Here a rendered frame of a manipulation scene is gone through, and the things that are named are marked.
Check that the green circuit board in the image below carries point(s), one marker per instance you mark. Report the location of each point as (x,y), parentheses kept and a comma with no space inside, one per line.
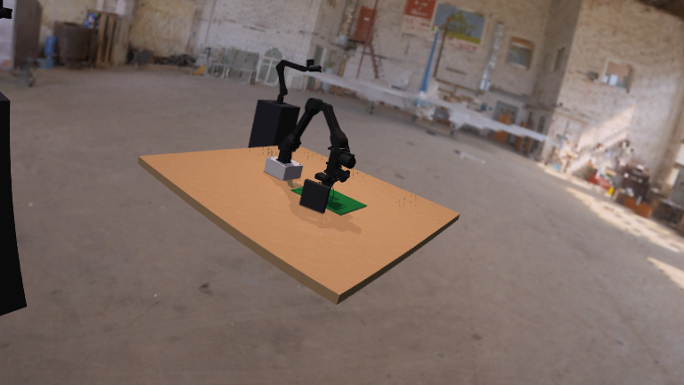
(340,204)

